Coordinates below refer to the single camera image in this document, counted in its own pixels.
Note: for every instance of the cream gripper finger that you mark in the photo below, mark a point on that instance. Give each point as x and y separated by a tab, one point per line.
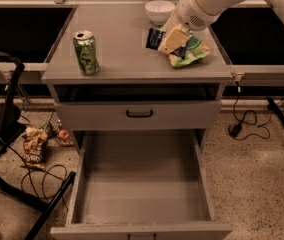
175	38

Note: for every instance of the grey drawer cabinet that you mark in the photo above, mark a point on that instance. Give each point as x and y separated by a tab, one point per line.
128	71

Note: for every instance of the brown snack bag on floor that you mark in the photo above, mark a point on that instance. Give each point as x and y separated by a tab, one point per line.
34	145

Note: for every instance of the dark blue rxbar wrapper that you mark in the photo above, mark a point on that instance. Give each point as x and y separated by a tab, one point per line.
154	39

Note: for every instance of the green chip bag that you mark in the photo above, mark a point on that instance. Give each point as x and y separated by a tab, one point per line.
196	49

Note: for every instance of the black metal stand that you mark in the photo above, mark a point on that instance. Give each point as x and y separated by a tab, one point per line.
10	129

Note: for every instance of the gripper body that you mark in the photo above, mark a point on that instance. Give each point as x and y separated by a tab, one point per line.
191	12

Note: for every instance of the green soda can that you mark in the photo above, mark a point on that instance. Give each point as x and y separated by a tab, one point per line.
85	49

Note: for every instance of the closed grey top drawer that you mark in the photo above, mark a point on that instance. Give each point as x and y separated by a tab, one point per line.
112	116

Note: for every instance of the open grey middle drawer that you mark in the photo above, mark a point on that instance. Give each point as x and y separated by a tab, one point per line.
141	185

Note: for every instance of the black top drawer handle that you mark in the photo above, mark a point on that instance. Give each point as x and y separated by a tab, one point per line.
140	114

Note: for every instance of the wire basket with apple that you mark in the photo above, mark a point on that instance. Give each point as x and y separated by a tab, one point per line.
56	131

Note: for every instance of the white ceramic bowl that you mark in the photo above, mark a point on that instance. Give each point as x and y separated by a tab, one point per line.
159	11

